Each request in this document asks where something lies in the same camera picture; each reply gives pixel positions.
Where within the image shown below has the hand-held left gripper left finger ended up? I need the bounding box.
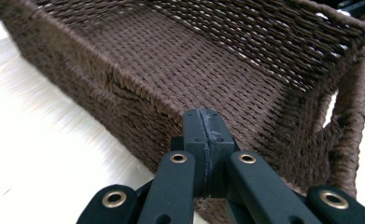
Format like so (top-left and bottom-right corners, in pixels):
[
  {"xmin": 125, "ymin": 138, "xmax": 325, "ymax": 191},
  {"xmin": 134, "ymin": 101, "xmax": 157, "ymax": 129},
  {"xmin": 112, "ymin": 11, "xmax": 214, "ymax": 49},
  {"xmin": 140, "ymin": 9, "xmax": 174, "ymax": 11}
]
[{"xmin": 170, "ymin": 108, "xmax": 209, "ymax": 199}]

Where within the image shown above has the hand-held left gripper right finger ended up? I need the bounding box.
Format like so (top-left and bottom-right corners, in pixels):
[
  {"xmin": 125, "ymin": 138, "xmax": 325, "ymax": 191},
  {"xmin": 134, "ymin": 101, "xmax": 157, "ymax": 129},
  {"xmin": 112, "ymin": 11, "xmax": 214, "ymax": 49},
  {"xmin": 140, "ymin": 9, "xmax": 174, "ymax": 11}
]
[{"xmin": 205, "ymin": 106, "xmax": 239, "ymax": 199}]

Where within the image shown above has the brown woven basket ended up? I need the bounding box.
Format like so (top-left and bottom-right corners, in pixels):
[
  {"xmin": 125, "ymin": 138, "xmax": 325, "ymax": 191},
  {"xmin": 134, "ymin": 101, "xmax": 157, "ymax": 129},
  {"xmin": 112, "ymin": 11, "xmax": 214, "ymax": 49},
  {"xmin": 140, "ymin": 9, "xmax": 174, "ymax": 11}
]
[{"xmin": 0, "ymin": 0, "xmax": 365, "ymax": 224}]

